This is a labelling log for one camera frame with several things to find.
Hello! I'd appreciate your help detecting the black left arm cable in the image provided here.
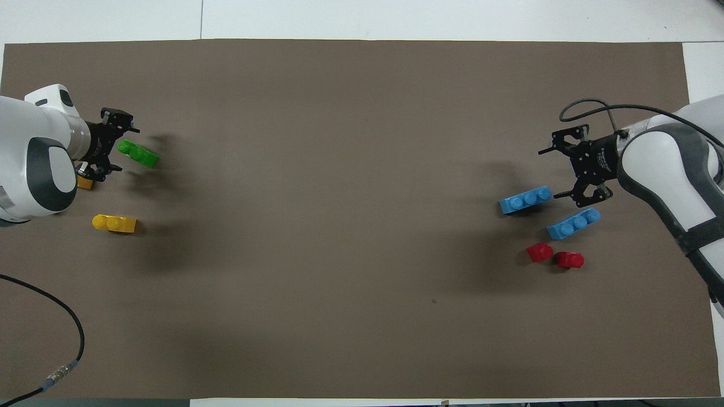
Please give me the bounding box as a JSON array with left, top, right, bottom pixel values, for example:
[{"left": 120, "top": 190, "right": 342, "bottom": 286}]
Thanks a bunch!
[{"left": 0, "top": 274, "right": 85, "bottom": 405}]

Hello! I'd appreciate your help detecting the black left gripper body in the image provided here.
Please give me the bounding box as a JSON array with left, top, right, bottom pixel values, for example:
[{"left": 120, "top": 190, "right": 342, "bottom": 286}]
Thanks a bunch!
[{"left": 76, "top": 122, "right": 117, "bottom": 170}]

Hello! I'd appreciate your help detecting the green two-stud toy block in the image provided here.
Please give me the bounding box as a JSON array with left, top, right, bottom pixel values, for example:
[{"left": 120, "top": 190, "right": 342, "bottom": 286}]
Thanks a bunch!
[{"left": 118, "top": 139, "right": 160, "bottom": 168}]

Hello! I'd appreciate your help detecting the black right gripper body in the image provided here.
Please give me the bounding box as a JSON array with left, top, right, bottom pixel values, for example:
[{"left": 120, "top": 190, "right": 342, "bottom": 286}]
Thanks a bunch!
[{"left": 571, "top": 134, "right": 626, "bottom": 184}]

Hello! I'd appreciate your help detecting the blue three-stud toy block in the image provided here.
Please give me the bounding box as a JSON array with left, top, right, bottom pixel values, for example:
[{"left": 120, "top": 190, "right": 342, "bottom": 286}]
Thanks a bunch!
[
  {"left": 546, "top": 208, "right": 601, "bottom": 241},
  {"left": 499, "top": 187, "right": 553, "bottom": 216}
]

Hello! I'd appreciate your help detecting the brown table mat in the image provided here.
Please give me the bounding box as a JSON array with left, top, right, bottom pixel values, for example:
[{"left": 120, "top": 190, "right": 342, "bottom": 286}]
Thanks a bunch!
[{"left": 2, "top": 38, "right": 722, "bottom": 399}]

